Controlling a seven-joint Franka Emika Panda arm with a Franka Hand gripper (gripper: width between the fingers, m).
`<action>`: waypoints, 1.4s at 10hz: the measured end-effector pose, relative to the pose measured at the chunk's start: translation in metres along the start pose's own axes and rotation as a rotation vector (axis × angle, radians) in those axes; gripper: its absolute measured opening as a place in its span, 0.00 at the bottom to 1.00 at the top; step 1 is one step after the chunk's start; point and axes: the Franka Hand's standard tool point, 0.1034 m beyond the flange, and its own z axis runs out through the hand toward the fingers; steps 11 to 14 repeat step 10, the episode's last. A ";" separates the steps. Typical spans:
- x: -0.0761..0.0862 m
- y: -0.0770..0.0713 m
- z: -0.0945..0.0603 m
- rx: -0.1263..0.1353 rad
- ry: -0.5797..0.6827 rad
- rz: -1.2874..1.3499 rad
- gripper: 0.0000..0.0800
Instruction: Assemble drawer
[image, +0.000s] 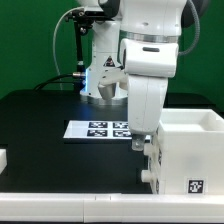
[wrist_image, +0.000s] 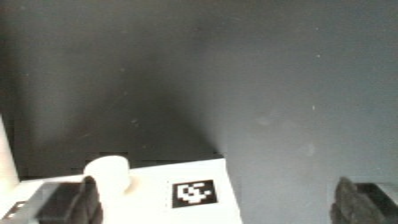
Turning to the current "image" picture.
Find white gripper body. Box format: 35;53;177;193
128;75;168;135

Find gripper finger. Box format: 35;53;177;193
132;134;146;151

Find white drawer cabinet box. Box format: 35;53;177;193
156;109;224;195

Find white drawer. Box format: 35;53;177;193
141;170;158;194
143;140;162;170

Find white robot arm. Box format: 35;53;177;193
78;0;211;151

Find white flat tag board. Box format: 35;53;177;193
63;120;131;140

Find white block left edge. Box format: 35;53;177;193
0;149;7;174

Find black camera on stand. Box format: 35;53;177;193
65;7;111;80

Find black base cables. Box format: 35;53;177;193
33;73;87;92

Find grey camera cable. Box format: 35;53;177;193
52;7;83;77

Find white front rail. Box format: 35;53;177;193
0;193;224;224

